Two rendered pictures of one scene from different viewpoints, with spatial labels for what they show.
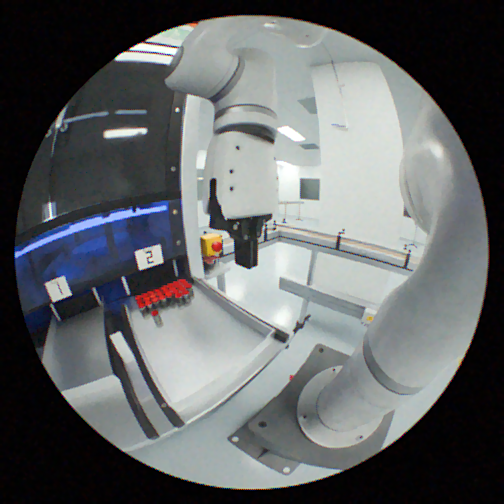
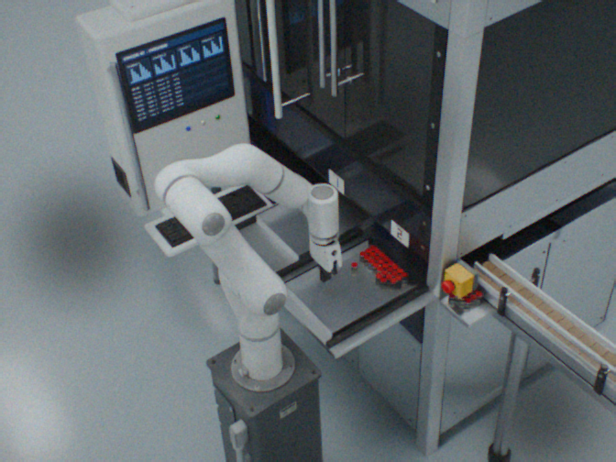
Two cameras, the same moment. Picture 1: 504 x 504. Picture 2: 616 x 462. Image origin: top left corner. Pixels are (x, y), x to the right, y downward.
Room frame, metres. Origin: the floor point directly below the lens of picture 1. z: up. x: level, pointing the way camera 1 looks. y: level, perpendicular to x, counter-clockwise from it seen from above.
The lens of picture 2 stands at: (0.61, -1.70, 2.88)
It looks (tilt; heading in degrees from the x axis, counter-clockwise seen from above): 42 degrees down; 105
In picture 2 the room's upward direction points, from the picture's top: 3 degrees counter-clockwise
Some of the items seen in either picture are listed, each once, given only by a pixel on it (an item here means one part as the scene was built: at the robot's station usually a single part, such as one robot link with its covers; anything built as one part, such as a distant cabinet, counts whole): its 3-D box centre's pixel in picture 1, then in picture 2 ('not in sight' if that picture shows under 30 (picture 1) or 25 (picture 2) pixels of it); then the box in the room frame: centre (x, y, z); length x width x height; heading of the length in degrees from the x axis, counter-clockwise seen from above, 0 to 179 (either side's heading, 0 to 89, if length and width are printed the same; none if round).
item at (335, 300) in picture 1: (372, 313); not in sight; (0.63, -0.85, 0.49); 1.60 x 0.08 x 0.12; 48
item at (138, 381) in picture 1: (127, 363); (309, 261); (0.10, 0.24, 0.91); 0.14 x 0.03 x 0.06; 49
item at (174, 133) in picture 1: (174, 135); (430, 155); (0.47, 0.24, 1.40); 0.04 x 0.01 x 0.80; 138
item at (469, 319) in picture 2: (210, 267); (470, 304); (0.63, 0.19, 0.87); 0.14 x 0.13 x 0.02; 48
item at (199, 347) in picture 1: (184, 325); (350, 287); (0.25, 0.16, 0.90); 0.34 x 0.26 x 0.04; 48
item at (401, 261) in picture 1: (372, 250); not in sight; (0.73, -0.73, 0.92); 1.90 x 0.16 x 0.16; 48
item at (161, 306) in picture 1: (167, 301); (378, 271); (0.33, 0.24, 0.90); 0.18 x 0.02 x 0.05; 138
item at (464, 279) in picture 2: (209, 244); (459, 280); (0.59, 0.17, 0.99); 0.08 x 0.07 x 0.07; 48
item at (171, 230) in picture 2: not in sight; (211, 214); (-0.34, 0.52, 0.82); 0.40 x 0.14 x 0.02; 46
